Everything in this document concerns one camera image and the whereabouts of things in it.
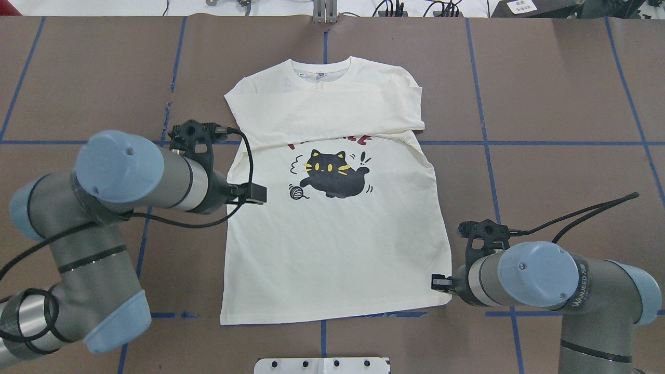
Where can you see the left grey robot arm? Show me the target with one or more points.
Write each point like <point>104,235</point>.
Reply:
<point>77,213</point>

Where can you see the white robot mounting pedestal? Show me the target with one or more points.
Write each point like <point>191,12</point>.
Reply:
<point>324,365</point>

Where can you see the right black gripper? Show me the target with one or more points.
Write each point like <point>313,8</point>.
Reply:
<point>461,284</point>

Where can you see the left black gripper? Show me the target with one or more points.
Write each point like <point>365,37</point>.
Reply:
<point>219,193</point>

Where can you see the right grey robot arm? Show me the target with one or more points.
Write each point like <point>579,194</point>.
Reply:
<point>602,301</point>

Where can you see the cream long-sleeve cat shirt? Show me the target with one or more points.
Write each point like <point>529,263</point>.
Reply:
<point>352,225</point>

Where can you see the aluminium frame post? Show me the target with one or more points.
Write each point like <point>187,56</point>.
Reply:
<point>325,11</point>

